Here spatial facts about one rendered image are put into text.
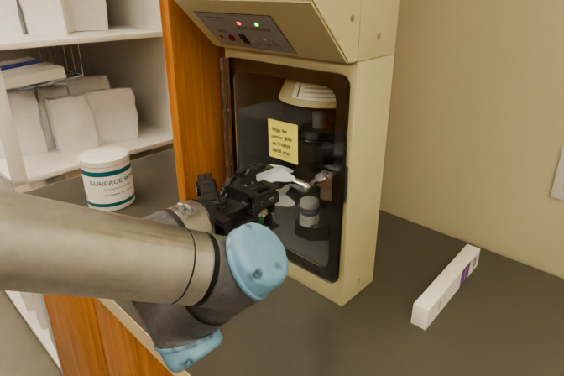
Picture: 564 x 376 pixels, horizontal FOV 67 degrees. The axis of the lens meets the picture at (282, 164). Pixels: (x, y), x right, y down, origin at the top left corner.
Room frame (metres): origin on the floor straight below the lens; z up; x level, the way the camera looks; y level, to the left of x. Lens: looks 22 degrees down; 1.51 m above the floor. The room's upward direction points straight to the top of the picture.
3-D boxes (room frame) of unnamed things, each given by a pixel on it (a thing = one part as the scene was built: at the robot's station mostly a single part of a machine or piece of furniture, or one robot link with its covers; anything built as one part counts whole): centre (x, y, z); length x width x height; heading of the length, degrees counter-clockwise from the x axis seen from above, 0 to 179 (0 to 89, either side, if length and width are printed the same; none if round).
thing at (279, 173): (0.66, 0.00, 1.22); 0.09 x 0.06 x 0.03; 137
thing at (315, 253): (0.77, 0.00, 1.19); 0.30 x 0.01 x 0.40; 46
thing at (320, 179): (0.70, -0.03, 1.20); 0.10 x 0.05 x 0.03; 46
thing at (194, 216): (0.53, 0.13, 1.20); 0.08 x 0.05 x 0.08; 47
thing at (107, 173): (1.12, 0.49, 1.02); 0.13 x 0.13 x 0.15
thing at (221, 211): (0.59, 0.07, 1.20); 0.12 x 0.09 x 0.08; 137
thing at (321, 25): (0.74, 0.04, 1.46); 0.32 x 0.12 x 0.10; 47
